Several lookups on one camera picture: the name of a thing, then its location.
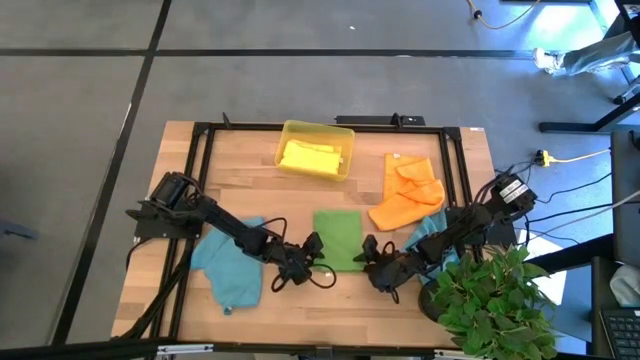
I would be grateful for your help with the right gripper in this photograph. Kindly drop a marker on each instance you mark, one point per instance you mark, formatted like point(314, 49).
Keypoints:
point(387, 270)

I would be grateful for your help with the green microfiber towel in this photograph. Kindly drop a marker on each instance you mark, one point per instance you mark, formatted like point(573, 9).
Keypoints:
point(340, 235)

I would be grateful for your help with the black plant pot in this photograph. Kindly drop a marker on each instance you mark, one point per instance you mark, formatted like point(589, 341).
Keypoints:
point(426, 300)

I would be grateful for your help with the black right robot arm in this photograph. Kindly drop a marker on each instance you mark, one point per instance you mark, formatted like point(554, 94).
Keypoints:
point(465, 225)

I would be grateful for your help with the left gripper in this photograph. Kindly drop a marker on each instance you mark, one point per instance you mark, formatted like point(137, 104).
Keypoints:
point(292, 262)

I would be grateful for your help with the black rig beam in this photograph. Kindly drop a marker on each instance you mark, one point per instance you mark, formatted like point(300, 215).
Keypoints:
point(100, 348)

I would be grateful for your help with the yellow microfiber towel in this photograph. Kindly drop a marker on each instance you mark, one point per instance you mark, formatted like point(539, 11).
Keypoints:
point(310, 160)

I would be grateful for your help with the person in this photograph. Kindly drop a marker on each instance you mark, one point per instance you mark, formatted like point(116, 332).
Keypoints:
point(595, 55)

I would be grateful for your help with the person's shoe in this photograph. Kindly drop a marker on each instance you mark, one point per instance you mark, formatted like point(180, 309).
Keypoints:
point(547, 59)

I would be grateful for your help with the silver metal bracket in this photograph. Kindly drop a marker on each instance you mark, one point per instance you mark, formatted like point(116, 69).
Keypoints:
point(185, 349)
point(450, 354)

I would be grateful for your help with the green leafy plant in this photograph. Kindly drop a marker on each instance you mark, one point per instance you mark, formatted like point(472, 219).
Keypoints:
point(490, 305)

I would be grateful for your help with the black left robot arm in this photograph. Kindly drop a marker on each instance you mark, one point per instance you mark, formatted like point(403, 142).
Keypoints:
point(220, 220)

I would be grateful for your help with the black metal table frame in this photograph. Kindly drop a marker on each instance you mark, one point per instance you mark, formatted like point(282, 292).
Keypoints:
point(240, 128)

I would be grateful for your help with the pale crumpled cloth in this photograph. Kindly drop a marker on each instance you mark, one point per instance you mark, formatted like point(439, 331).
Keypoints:
point(627, 285)

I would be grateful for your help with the orange microfiber towel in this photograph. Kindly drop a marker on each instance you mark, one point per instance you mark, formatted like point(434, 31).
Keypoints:
point(410, 180)

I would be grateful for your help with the black keyboard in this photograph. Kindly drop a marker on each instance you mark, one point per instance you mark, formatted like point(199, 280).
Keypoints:
point(622, 330)

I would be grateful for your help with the black desk leg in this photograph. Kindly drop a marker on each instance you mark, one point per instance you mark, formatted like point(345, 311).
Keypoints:
point(575, 252)

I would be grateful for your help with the large teal microfiber towel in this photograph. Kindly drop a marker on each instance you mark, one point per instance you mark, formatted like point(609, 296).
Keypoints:
point(235, 285)

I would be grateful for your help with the dark grey desk panel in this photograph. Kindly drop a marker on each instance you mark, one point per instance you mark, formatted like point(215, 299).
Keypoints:
point(627, 200)

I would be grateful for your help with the yellow translucent plastic bin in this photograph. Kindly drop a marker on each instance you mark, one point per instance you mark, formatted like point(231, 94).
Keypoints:
point(320, 131)

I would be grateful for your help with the small teal microfiber towel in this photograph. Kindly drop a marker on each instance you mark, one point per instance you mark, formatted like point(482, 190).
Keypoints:
point(425, 227)

